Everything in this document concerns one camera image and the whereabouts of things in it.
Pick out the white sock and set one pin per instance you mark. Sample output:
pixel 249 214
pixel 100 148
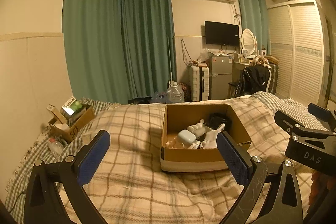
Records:
pixel 206 135

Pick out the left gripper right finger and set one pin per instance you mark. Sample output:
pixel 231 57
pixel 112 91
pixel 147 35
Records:
pixel 283 201

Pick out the black round pouch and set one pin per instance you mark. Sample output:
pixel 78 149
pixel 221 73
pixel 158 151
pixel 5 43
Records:
pixel 216 119

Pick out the green curtain left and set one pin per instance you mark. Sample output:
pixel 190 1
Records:
pixel 117 50

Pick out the black wall television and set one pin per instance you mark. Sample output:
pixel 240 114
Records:
pixel 222 34

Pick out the open cardboard box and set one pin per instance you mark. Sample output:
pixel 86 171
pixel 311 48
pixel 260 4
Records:
pixel 179 117

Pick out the person's right hand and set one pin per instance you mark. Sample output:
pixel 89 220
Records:
pixel 320 181

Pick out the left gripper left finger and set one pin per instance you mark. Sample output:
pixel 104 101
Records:
pixel 43 203

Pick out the white louvered wardrobe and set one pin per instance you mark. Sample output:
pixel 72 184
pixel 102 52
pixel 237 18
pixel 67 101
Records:
pixel 296 40

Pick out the silver mini fridge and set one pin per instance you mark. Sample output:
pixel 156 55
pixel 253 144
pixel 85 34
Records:
pixel 220 76

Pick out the large water jug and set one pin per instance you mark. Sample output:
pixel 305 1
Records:
pixel 175 94

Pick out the green curtain right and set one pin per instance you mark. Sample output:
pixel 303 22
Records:
pixel 254 16

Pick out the small white earbuds case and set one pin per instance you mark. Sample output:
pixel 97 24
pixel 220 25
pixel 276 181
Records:
pixel 186 138

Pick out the green curtain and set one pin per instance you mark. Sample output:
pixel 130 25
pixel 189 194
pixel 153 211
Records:
pixel 117 50
pixel 254 16

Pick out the chair with black jacket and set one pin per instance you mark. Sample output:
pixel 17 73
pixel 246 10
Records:
pixel 253 79

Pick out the beige plaid blanket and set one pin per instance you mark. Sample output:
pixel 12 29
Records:
pixel 135 184

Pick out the small cardboard clutter box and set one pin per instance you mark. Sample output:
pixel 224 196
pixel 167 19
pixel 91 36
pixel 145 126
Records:
pixel 70 119

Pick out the white oval vanity mirror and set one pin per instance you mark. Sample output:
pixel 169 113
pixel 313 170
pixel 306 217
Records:
pixel 248 43

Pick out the clear plastic bottle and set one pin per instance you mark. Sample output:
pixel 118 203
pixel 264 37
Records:
pixel 55 146

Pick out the white suitcase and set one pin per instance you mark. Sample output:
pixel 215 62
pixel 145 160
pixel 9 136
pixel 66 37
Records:
pixel 199 83

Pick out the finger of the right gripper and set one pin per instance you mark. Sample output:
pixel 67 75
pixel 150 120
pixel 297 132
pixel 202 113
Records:
pixel 325 115
pixel 293 127

